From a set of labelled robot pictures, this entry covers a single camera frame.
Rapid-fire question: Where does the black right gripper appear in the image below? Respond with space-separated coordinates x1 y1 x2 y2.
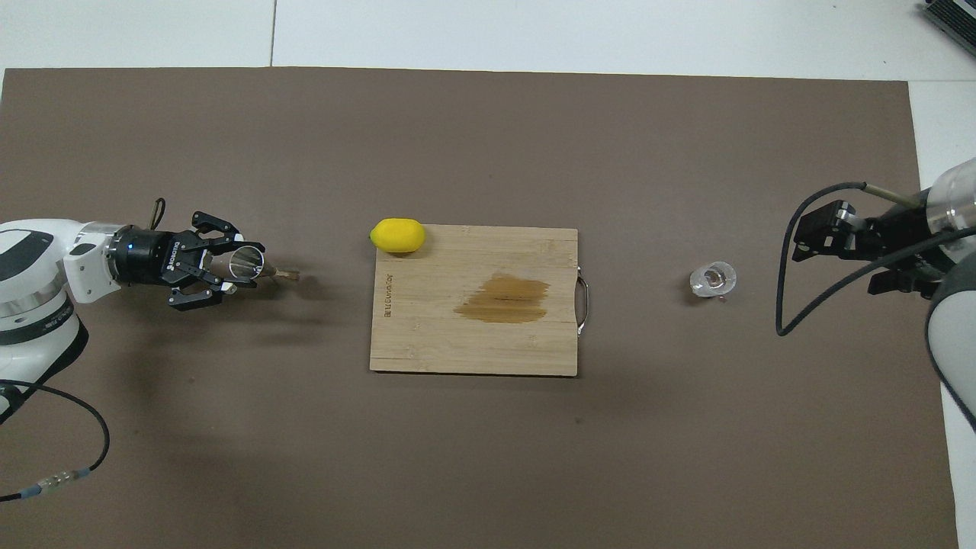
793 191 941 300

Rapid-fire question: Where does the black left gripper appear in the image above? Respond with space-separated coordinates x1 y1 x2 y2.
107 211 265 311

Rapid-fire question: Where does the steel double jigger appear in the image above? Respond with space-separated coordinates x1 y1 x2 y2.
206 244 300 284

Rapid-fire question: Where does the clear glass cup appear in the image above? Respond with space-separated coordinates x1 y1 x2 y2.
689 262 737 299

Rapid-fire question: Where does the yellow lemon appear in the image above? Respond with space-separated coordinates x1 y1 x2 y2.
370 218 426 254

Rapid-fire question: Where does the bamboo cutting board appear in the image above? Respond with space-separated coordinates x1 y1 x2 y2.
369 224 591 377

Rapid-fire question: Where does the grey ridged device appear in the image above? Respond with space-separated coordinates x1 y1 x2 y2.
919 0 976 54

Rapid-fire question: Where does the brown table mat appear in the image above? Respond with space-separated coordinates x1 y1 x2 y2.
0 67 960 549

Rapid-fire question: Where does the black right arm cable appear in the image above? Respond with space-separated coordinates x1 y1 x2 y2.
776 181 976 336

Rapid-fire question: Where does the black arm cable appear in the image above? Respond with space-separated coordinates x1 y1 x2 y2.
0 198 166 502
776 181 976 336

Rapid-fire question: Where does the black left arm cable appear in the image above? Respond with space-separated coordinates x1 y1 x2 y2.
0 198 166 502

